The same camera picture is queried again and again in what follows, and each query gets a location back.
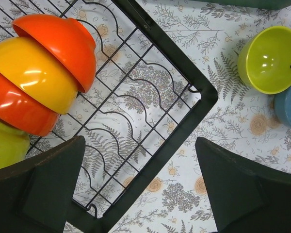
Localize black wire dish rack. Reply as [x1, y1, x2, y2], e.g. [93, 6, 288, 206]
[0, 0, 217, 233]

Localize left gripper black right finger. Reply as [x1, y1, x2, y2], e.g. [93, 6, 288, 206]
[195, 137, 291, 233]

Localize yellow orange bowl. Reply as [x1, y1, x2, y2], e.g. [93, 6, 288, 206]
[0, 37, 78, 115]

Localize floral patterned table mat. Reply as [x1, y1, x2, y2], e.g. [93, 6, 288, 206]
[0, 0, 291, 233]

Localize blue bowl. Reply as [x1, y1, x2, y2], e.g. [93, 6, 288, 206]
[274, 86, 291, 128]

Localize green compartment tray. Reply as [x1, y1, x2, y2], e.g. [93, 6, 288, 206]
[208, 0, 291, 11]

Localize small lime green bowl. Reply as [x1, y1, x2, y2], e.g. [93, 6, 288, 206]
[0, 121, 30, 169]

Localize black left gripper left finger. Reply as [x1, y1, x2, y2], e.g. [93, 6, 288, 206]
[0, 136, 85, 233]

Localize red orange bowl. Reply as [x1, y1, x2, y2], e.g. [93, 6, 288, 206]
[0, 73, 59, 136]

